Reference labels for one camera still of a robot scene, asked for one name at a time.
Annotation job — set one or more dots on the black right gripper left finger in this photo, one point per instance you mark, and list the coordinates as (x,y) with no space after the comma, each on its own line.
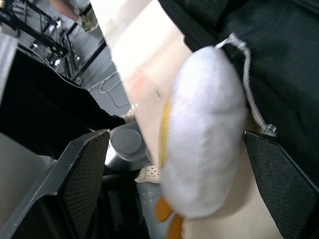
(74,179)

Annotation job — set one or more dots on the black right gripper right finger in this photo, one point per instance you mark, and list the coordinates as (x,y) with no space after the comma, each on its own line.
(284,184)

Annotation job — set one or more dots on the black metal frame rack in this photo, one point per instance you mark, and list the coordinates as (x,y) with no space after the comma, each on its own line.
(37,37)

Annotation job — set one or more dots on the person in white shirt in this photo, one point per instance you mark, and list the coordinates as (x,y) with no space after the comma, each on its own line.
(45,107)

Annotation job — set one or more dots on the white perforated shoe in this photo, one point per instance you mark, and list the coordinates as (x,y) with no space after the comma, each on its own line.
(148,174)

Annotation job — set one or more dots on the bystander with beige sneaker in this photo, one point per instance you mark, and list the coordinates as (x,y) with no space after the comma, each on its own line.
(87,22)

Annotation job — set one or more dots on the black laptop bag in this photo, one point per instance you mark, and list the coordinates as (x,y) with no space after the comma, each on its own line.
(286,62)

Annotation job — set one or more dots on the grey cylinder post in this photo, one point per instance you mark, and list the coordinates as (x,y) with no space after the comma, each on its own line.
(127,147)

